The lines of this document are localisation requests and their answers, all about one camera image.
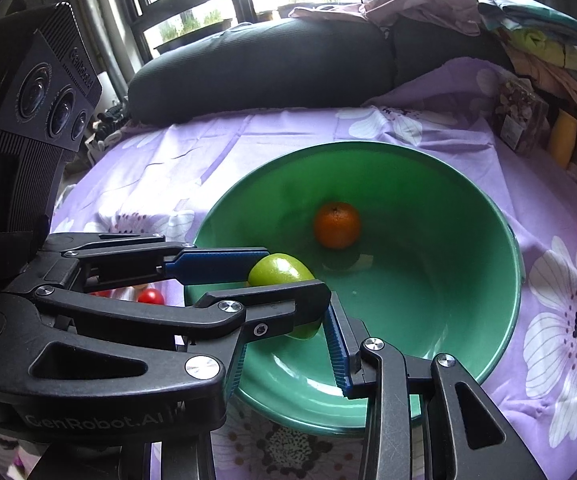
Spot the red tomato top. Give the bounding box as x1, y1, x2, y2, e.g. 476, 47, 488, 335
136, 287, 166, 306

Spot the black planter box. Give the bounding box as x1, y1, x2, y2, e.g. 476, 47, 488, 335
155, 18, 232, 54

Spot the green mango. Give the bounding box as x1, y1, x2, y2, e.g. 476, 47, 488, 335
246, 252, 323, 340

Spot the dark green sofa back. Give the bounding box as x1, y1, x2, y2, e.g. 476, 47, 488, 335
128, 18, 512, 127

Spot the purple floral tablecloth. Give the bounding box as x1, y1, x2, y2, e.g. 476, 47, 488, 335
52, 58, 577, 479

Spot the orange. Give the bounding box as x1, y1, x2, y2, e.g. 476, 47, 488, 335
313, 202, 362, 250

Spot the yellow bottle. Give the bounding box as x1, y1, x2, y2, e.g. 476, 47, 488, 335
547, 110, 577, 169

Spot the pile of clothes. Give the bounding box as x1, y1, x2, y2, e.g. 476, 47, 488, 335
290, 0, 577, 106

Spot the red tomato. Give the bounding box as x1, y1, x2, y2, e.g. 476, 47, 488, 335
136, 287, 166, 306
89, 290, 113, 298

